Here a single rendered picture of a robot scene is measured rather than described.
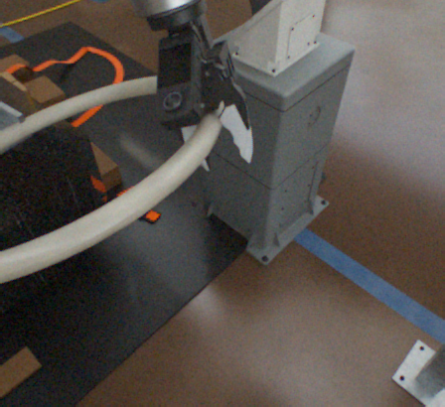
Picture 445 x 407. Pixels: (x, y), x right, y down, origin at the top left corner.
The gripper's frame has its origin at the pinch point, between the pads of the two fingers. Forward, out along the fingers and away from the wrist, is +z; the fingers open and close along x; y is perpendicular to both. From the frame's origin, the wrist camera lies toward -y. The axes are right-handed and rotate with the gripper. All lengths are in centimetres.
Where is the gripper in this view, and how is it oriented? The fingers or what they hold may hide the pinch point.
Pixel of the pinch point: (224, 161)
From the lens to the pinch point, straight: 58.1
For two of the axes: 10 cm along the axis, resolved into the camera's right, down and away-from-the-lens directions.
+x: -9.4, 1.7, 3.0
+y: 1.5, -5.9, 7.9
